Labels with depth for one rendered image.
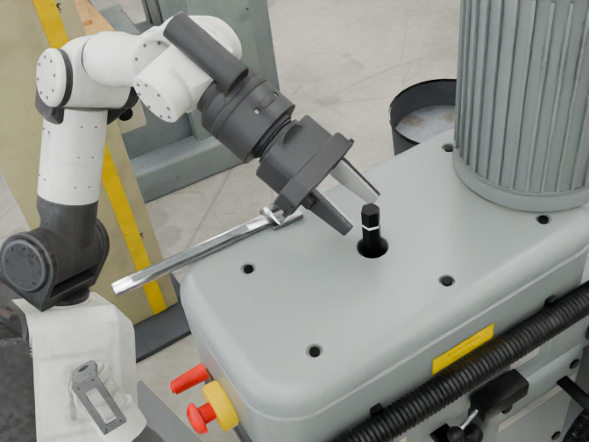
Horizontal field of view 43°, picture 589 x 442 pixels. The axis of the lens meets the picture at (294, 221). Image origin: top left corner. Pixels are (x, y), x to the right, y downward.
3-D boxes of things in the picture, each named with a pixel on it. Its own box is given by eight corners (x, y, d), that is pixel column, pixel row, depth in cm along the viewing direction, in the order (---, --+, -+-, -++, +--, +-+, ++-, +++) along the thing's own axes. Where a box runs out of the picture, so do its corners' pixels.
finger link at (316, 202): (345, 234, 85) (304, 198, 85) (358, 222, 82) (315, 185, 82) (338, 243, 84) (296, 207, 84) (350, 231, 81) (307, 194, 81)
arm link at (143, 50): (202, 109, 84) (142, 99, 94) (253, 60, 87) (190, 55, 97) (172, 62, 80) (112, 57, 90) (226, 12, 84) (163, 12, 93)
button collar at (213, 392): (228, 441, 89) (219, 415, 85) (206, 405, 93) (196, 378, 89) (243, 432, 90) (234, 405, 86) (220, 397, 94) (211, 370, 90)
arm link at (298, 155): (334, 168, 93) (262, 106, 93) (366, 127, 85) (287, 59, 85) (276, 232, 86) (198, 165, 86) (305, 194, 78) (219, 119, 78)
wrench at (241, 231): (118, 303, 85) (117, 299, 85) (108, 282, 88) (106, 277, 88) (303, 217, 92) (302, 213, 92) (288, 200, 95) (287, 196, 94)
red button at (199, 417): (201, 444, 88) (194, 426, 86) (187, 419, 91) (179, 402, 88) (225, 430, 89) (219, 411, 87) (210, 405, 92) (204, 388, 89)
